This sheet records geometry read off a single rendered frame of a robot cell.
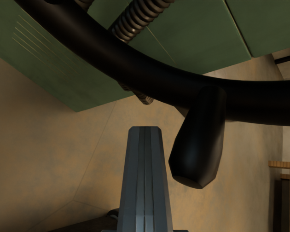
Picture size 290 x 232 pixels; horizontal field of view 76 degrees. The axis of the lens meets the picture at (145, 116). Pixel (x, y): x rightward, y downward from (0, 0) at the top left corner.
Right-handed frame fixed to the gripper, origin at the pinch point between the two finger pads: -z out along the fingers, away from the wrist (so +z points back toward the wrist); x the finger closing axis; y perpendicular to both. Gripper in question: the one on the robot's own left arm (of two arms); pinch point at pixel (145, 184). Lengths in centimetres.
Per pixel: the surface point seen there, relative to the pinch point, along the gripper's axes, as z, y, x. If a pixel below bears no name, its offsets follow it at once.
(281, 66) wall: -302, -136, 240
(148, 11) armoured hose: -12.8, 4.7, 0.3
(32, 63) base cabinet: -51, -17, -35
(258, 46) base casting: -22.5, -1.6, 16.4
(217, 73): -32.2, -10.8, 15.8
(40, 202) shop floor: -28, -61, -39
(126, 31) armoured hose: -14.2, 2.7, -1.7
